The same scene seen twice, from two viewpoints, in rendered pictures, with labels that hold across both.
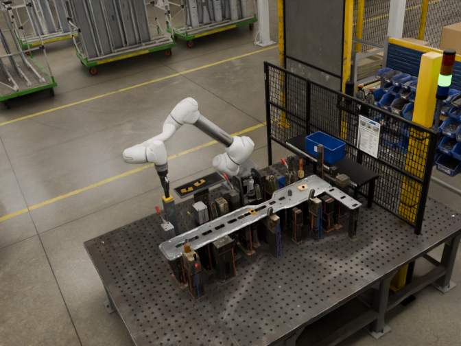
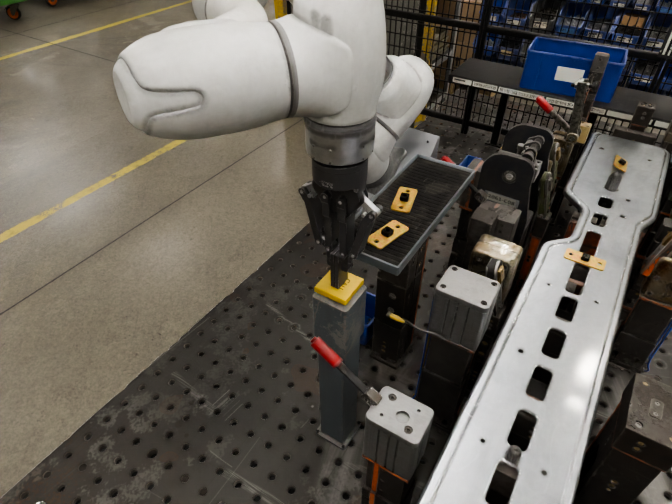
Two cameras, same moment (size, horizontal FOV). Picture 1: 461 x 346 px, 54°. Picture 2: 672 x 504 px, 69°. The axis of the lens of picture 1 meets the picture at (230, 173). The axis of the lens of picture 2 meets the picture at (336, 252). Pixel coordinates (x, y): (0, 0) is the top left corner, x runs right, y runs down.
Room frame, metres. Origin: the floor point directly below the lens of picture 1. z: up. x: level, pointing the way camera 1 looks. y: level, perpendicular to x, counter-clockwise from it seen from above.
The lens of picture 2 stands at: (2.16, 0.74, 1.71)
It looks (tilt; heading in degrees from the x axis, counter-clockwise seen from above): 41 degrees down; 331
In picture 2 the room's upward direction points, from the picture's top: straight up
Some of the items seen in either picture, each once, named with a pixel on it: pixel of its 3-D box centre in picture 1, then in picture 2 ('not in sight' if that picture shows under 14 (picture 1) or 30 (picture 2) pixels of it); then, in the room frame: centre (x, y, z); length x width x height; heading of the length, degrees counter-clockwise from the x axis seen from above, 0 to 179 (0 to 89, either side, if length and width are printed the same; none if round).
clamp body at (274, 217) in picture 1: (274, 235); (650, 313); (2.47, -0.27, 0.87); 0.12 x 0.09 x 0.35; 29
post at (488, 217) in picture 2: (226, 213); (468, 281); (2.73, 0.06, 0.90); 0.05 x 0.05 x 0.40; 29
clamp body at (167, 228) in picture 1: (171, 245); (390, 469); (2.45, 0.47, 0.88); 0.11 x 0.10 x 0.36; 29
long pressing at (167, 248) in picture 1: (250, 213); (585, 267); (2.57, -0.11, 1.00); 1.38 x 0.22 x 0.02; 119
